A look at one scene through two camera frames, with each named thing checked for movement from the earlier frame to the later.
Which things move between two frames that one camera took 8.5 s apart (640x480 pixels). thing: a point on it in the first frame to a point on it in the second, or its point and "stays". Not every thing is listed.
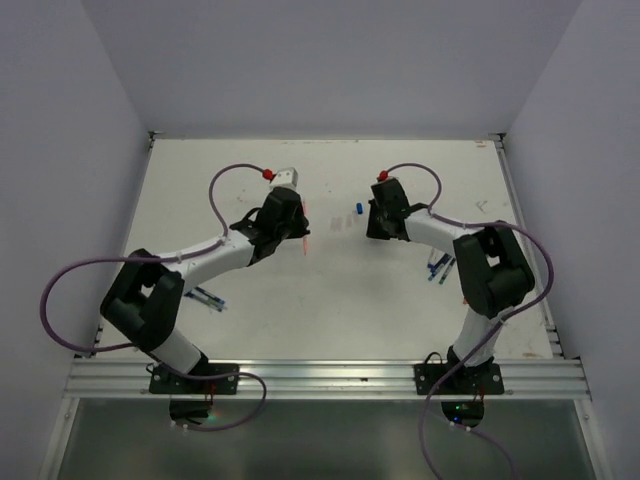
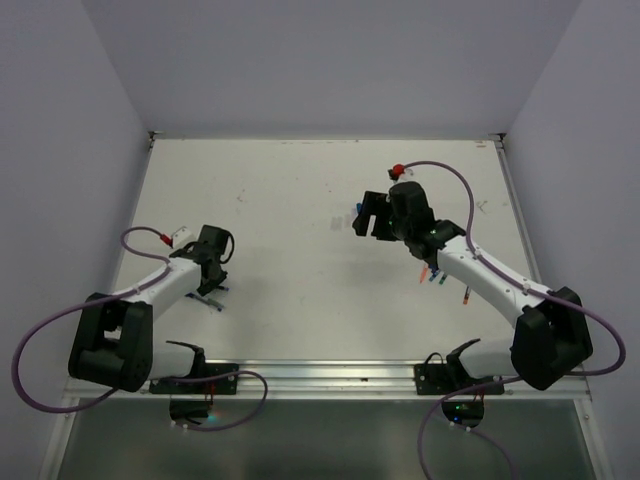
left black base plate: [162, 381] stays
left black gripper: [300, 229] to [208, 286]
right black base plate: [477, 380] stays
